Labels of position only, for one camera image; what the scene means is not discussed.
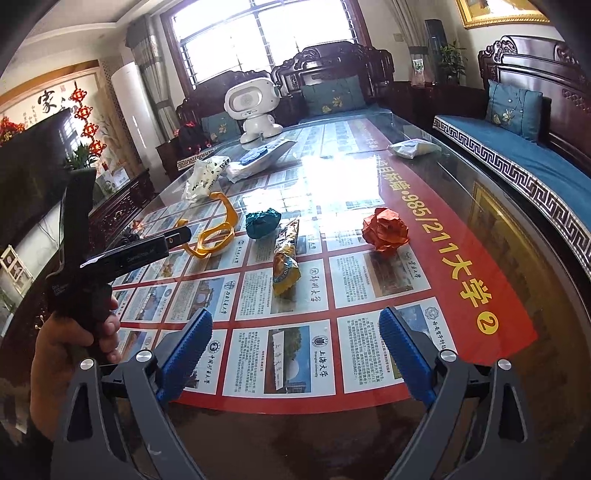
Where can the red knot hanging decoration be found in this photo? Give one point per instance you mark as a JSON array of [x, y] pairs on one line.
[[85, 120]]

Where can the yellow snack wrapper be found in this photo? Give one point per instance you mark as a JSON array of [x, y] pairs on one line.
[[285, 267]]

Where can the gold framed tree painting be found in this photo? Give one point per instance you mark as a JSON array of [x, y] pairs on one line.
[[498, 14]]

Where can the blue sofa seat cushion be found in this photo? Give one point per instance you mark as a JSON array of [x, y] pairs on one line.
[[341, 115], [508, 143]]

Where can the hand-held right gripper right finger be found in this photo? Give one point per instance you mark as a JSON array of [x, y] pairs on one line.
[[406, 355]]

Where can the white wet wipes packet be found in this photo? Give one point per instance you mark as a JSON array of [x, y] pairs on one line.
[[258, 161]]

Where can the red printed poster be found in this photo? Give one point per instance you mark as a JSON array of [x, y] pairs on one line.
[[351, 295]]

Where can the dark wooden television cabinet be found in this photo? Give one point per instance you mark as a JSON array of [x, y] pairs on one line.
[[120, 207]]

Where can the person's left hand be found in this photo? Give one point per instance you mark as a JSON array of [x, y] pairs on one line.
[[55, 355]]

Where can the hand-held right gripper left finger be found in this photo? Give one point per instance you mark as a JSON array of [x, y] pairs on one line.
[[184, 355]]

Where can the framed calligraphy wall art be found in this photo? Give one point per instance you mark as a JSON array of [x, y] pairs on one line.
[[46, 97]]

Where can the patterned grey curtain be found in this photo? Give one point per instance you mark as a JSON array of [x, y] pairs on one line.
[[404, 32], [150, 78]]

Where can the long carved wooden sofa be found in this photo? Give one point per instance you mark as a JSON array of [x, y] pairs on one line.
[[554, 92]]

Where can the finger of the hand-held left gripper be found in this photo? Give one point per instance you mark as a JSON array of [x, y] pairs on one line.
[[183, 225], [178, 237]]

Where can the white printed plastic bag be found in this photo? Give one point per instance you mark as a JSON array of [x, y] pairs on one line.
[[205, 177]]

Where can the large window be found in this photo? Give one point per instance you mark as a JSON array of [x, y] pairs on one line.
[[263, 37]]

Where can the green potted plant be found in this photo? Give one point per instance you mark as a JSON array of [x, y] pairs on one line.
[[451, 62]]

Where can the white toy robot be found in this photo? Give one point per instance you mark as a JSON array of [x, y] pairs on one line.
[[249, 104]]

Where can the dark wooden side table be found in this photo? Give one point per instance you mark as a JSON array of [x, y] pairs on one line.
[[438, 99]]

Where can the black bag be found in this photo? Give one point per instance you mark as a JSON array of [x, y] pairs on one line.
[[190, 136]]

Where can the teal embroidered pillow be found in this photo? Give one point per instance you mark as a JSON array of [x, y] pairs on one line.
[[512, 110], [332, 96], [221, 128]]

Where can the white standing air conditioner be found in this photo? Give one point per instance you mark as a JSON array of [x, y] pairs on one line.
[[131, 120]]

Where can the green bamboo plant in vase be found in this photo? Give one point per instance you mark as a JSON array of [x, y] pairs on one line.
[[83, 157]]

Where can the white box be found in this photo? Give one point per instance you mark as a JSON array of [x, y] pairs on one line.
[[114, 177]]

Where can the red crumpled paper ball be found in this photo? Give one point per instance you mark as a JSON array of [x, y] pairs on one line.
[[385, 230]]

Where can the teal crumpled paper ball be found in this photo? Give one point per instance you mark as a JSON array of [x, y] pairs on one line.
[[262, 224]]

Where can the black television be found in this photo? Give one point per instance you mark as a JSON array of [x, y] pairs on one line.
[[27, 184]]

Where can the white tissue packet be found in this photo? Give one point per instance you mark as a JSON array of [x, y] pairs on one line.
[[413, 149]]

